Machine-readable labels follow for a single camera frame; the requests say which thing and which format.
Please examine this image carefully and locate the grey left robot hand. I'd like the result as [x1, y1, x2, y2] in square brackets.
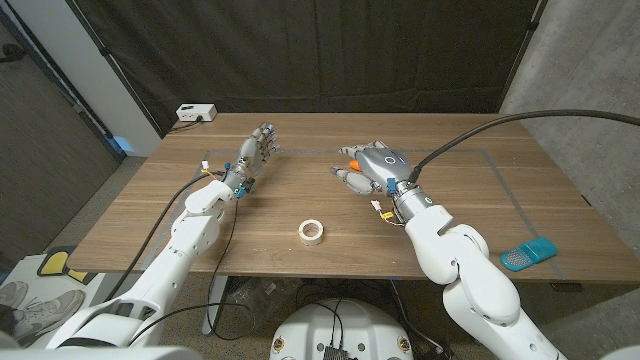
[235, 122, 281, 177]

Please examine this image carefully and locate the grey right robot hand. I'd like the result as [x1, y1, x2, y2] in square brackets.
[329, 140, 415, 197]

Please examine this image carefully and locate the white tape roll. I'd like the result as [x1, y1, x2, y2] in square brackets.
[298, 218, 325, 246]

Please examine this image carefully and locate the grey tape outline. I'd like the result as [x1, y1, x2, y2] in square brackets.
[142, 147, 566, 281]

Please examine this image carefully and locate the white power outlet box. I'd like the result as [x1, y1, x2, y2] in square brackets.
[175, 103, 218, 123]

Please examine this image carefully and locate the black backdrop curtain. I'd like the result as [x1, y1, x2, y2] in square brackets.
[67, 0, 549, 136]

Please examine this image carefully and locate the clear plastic bag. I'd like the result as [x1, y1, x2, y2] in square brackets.
[227, 277, 301, 326]

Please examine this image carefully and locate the black backdrop stand pole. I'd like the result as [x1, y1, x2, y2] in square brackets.
[498, 0, 550, 115]
[64, 0, 165, 139]

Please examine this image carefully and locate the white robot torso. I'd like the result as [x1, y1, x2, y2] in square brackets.
[268, 298, 415, 360]

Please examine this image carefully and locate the yellow and black floor pad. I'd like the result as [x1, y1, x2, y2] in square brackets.
[37, 247, 89, 284]

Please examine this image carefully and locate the grey sneaker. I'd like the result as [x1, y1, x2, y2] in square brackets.
[12, 289, 87, 341]
[0, 280, 30, 309]

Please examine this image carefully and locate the black outlet box cord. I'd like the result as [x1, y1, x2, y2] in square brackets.
[168, 115, 204, 135]

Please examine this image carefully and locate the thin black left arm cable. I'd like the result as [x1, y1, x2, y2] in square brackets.
[127, 197, 256, 347]

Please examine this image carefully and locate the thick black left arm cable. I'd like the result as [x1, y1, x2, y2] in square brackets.
[102, 172, 226, 303]

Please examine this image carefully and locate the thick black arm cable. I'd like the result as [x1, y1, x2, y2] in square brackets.
[102, 172, 226, 303]
[408, 109, 640, 184]

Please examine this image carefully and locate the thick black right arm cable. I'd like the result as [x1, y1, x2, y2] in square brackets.
[408, 109, 640, 184]

